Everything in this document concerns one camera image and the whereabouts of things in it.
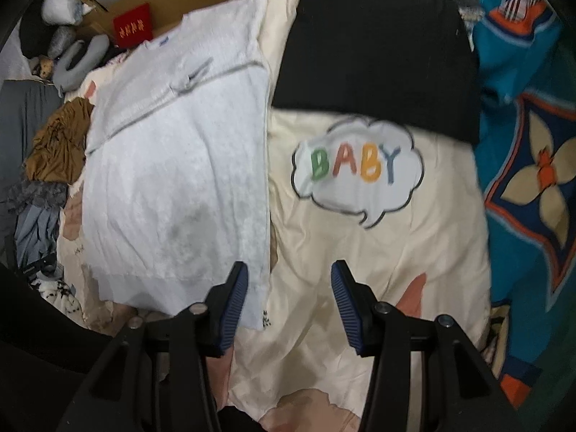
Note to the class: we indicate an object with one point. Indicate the grey neck pillow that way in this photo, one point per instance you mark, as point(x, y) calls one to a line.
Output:
point(74, 60)

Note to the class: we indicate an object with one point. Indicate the grey-blue garment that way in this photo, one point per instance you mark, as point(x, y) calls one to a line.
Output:
point(38, 229)

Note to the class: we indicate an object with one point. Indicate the black folded sweater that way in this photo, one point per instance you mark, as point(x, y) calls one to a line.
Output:
point(382, 58)

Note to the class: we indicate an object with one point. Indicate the grey bed sheet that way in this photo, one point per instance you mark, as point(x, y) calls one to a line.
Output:
point(22, 112)

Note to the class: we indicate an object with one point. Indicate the black and white printed cloth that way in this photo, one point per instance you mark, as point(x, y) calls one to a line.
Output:
point(60, 297)

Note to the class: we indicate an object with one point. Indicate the white plastic bag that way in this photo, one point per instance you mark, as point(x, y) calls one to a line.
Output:
point(63, 0)

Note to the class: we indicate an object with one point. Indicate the teal patterned blanket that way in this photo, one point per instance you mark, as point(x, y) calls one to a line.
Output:
point(531, 144)

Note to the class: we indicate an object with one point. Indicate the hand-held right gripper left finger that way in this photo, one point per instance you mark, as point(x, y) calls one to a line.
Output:
point(234, 306)

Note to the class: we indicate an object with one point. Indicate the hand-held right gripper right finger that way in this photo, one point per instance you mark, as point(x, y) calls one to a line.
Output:
point(344, 310)

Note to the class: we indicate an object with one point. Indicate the red velvet certificate folder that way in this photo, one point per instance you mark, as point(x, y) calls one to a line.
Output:
point(134, 30)

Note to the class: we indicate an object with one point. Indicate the brown garment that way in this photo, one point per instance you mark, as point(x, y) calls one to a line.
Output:
point(58, 144)

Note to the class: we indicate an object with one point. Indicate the light grey printed sweatshirt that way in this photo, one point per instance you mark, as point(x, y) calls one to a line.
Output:
point(180, 157)

